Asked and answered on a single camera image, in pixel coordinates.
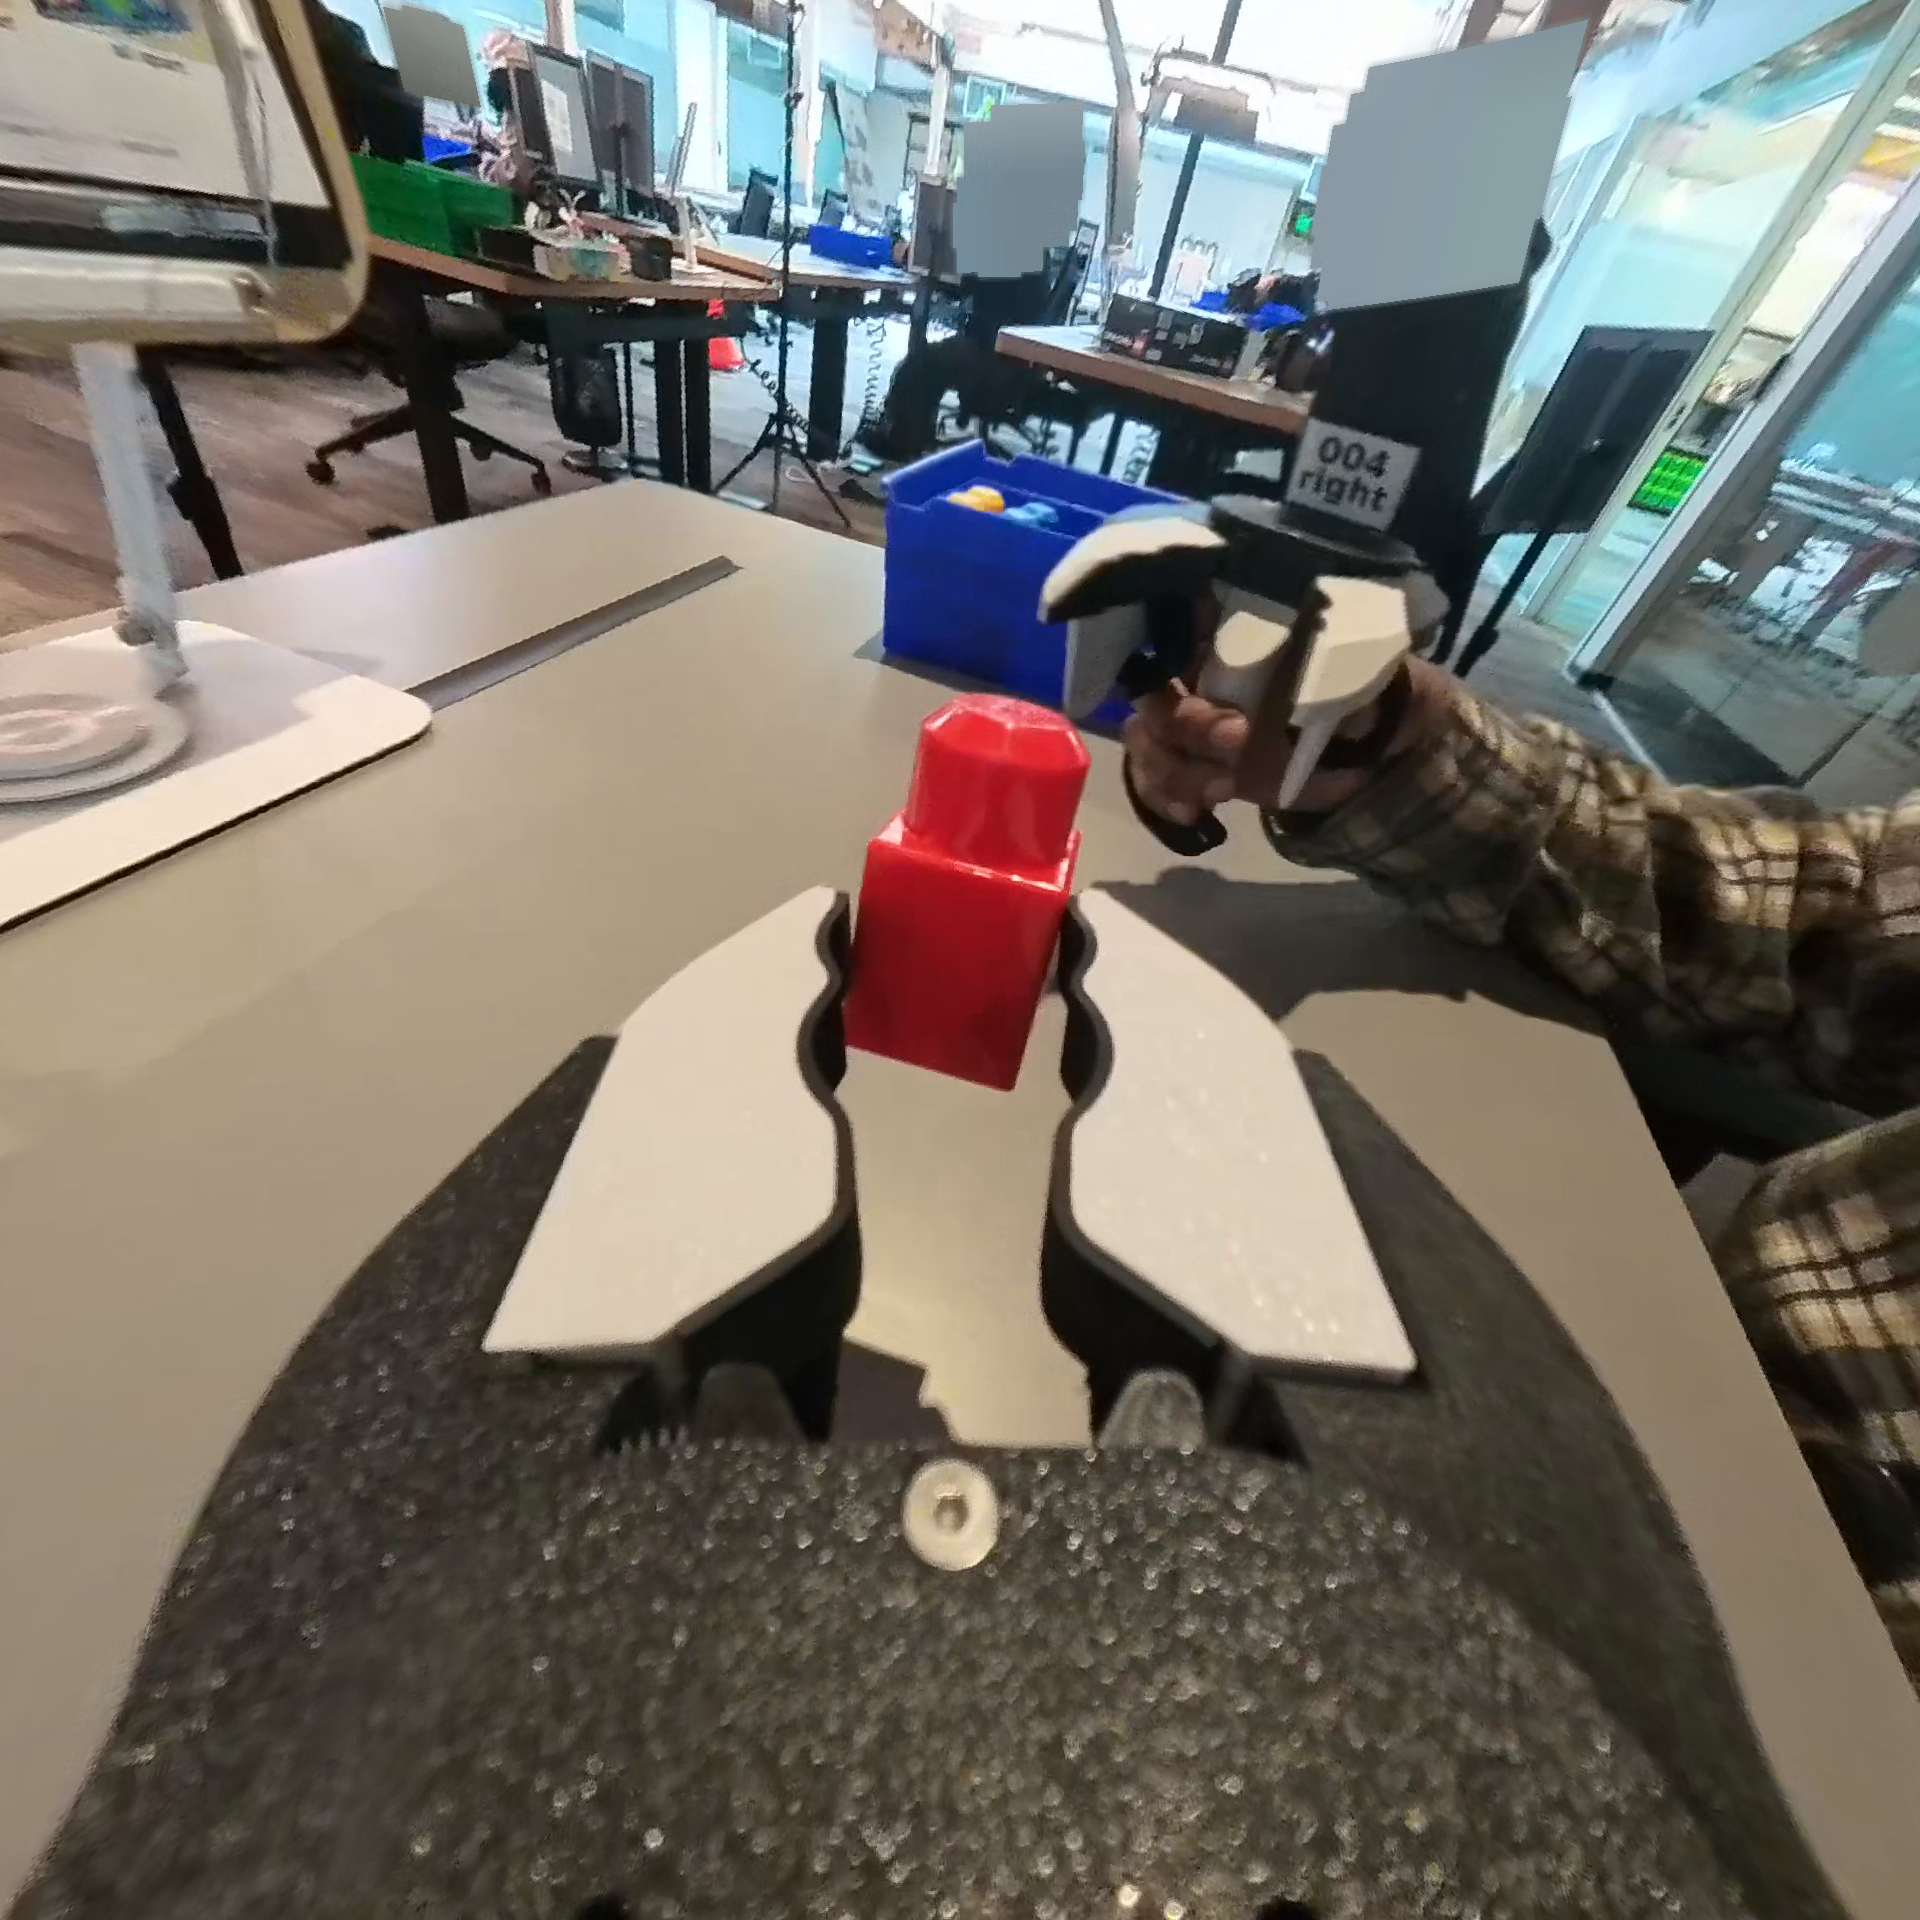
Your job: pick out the wooden table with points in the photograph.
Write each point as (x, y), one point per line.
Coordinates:
(1155, 381)

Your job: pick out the black tripod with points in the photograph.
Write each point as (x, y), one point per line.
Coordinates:
(780, 300)

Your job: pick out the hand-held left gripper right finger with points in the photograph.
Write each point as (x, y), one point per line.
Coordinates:
(1231, 1184)

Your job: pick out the green storage bins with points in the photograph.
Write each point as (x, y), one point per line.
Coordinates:
(427, 201)

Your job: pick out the wooden office desk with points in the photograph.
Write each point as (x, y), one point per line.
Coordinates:
(600, 277)

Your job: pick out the blue plastic bin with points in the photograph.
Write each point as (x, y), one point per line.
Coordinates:
(961, 616)

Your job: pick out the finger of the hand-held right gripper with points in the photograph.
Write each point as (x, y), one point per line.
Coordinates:
(1124, 547)
(1103, 660)

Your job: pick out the red one-stud block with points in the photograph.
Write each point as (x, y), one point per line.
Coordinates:
(961, 960)

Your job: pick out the person's right hand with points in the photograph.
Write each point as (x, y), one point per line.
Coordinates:
(1200, 757)

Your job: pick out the black computer monitor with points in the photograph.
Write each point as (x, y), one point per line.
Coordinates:
(579, 112)

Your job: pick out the black office chair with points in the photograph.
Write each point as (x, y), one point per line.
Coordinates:
(435, 389)

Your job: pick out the black box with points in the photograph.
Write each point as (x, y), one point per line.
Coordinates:
(1185, 338)

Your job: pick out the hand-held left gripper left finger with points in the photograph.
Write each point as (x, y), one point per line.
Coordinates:
(675, 1170)

